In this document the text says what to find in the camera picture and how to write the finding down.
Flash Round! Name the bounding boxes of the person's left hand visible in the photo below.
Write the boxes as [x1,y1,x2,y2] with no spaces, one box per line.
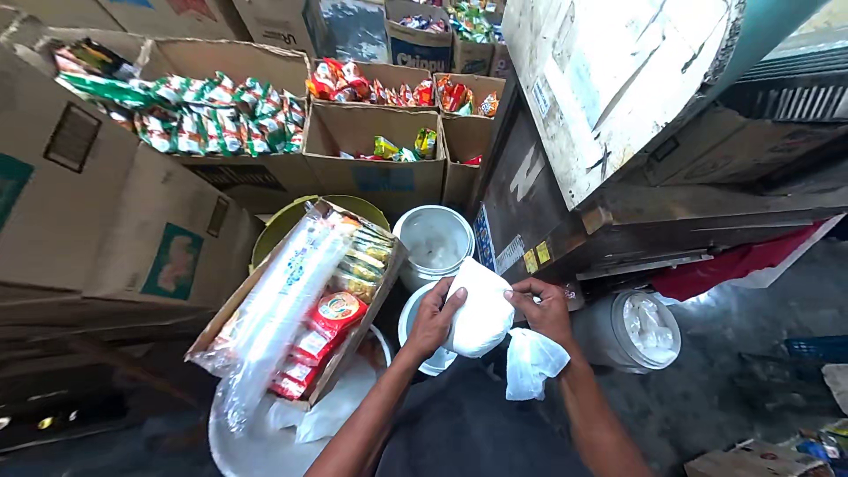
[405,276,469,363]

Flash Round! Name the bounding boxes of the person's right hand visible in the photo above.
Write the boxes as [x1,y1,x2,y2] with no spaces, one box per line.
[504,277,576,348]

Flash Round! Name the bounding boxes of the white powder-filled plastic bag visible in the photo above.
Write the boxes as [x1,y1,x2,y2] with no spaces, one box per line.
[443,257,516,359]

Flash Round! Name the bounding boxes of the person's left forearm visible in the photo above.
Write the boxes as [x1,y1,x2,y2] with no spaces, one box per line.
[303,348,425,477]

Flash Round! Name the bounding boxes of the person's right forearm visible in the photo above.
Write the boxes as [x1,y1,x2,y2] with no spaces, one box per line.
[558,338,654,477]

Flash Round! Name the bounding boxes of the white round bucket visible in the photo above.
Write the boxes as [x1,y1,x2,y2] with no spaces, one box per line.
[397,281,459,378]

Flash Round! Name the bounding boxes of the white bucket with whitish contents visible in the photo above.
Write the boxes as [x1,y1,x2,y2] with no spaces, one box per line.
[393,204,477,292]

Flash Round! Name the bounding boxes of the shallow cardboard carton tray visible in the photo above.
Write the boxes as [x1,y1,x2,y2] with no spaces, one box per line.
[185,198,409,412]

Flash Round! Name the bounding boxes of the dark brown wooden cabinet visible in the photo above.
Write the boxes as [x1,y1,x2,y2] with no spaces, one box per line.
[470,76,848,290]

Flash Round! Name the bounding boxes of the crumpled translucent plastic bag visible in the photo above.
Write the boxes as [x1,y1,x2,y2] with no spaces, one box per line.
[505,327,571,401]

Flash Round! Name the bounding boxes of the row of gold sachets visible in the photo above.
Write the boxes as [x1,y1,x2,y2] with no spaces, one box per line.
[327,216,397,304]

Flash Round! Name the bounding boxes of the grey-white bucket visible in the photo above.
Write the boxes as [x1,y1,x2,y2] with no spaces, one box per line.
[571,289,682,375]

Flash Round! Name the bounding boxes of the person's body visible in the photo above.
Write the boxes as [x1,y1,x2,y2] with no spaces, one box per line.
[374,358,594,477]

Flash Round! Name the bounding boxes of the pile of clear bags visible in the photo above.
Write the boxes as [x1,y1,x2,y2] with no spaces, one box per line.
[622,293,677,363]

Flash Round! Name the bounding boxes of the stack of red packets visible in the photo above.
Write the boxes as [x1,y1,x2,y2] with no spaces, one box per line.
[269,291,369,401]

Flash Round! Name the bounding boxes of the pile of yellow-green packets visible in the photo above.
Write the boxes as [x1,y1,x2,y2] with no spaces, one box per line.
[339,128,438,163]

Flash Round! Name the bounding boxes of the white plastic bags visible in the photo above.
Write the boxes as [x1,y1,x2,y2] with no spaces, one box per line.
[266,354,379,445]

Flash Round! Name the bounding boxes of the clear plastic bag roll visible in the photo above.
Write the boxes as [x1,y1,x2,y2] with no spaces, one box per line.
[191,204,359,435]

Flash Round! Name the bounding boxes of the narrow open cardboard box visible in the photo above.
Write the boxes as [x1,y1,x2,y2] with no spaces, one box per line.
[440,114,495,212]

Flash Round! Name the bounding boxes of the yellow-green plastic tub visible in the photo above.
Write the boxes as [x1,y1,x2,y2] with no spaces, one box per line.
[249,194,392,274]

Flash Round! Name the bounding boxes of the pile of red-orange packets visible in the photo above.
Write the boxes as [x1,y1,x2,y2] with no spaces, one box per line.
[437,74,500,118]

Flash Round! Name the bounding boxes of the red cloth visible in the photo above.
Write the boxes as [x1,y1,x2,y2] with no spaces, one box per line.
[651,215,845,303]

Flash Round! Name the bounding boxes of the worn white board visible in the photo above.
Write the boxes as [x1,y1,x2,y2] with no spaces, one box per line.
[502,0,746,212]

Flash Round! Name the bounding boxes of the pile of orange-red snack packets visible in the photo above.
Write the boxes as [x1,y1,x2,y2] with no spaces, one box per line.
[307,58,436,107]

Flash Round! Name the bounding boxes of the cardboard box, dark blue print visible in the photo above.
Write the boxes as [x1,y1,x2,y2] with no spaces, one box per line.
[384,0,455,73]

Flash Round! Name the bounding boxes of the large white plastic basin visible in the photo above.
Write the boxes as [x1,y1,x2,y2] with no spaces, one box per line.
[208,324,393,477]

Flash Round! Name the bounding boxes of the pile of purple-white packets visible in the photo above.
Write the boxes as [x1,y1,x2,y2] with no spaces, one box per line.
[398,14,448,34]

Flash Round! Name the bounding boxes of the pile of green-white packets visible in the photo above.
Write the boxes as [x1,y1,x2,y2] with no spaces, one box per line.
[448,0,506,45]

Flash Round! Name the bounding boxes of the pile of green-red snack packets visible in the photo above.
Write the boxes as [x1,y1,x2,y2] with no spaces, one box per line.
[56,72,307,158]

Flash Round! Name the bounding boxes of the flattened cardboard box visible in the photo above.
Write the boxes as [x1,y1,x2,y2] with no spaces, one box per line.
[684,439,837,477]

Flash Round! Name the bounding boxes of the wide open cardboard box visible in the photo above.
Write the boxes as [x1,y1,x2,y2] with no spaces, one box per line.
[136,38,319,214]

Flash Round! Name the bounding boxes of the blue plastic crate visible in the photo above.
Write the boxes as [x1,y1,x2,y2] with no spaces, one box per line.
[784,334,848,364]

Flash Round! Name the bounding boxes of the cardboard box, black print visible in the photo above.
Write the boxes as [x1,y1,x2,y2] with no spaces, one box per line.
[232,0,329,64]

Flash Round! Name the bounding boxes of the large cardboard box, teal print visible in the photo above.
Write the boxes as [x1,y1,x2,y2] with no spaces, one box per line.
[0,33,266,309]

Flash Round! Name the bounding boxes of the pile of colourful packets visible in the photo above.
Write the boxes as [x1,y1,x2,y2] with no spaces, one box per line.
[791,419,848,474]

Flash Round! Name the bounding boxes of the cardboard box, red-blue print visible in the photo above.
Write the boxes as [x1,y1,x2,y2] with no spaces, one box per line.
[96,0,253,43]

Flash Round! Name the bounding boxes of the black and brown packet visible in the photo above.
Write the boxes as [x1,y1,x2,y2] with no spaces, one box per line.
[53,38,139,82]

